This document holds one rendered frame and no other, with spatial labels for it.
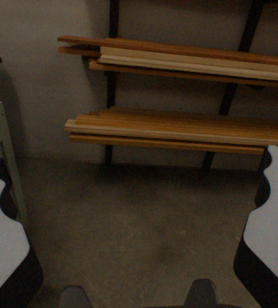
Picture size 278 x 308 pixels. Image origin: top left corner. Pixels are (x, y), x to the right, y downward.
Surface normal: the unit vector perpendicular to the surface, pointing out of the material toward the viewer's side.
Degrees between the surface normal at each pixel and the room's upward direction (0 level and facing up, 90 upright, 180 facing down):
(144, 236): 0
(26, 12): 90
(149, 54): 90
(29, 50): 90
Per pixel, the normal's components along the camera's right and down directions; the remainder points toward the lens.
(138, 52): 0.04, 0.55
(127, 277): 0.11, -0.85
